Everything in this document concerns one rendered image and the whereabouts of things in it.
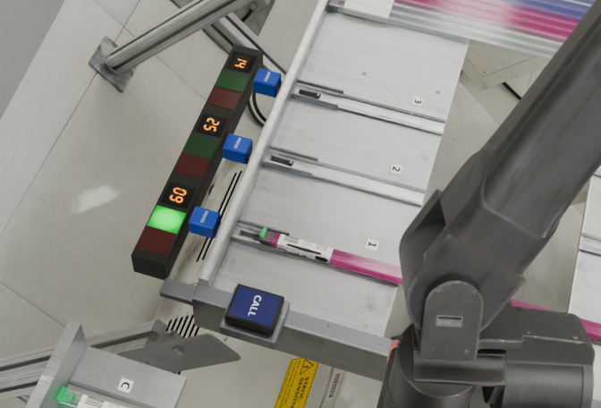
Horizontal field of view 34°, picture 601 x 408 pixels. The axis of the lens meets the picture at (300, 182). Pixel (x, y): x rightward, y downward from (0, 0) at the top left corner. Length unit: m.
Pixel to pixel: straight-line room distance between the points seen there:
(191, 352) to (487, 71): 1.83
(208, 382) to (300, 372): 0.21
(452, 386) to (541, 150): 0.17
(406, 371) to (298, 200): 0.50
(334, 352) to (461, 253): 0.46
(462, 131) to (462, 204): 1.07
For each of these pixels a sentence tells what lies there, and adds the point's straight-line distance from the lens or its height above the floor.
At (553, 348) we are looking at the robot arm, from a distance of 0.65.
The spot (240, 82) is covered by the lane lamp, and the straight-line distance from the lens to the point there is 1.24.
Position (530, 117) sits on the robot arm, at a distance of 0.58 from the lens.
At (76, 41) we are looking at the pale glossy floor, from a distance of 1.97.
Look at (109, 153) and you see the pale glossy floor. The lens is 1.92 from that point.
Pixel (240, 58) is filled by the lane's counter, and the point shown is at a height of 0.66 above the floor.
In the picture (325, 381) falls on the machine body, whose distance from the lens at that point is 1.35.
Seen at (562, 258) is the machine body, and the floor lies 0.62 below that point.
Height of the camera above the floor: 1.53
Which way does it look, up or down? 43 degrees down
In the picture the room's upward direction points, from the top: 71 degrees clockwise
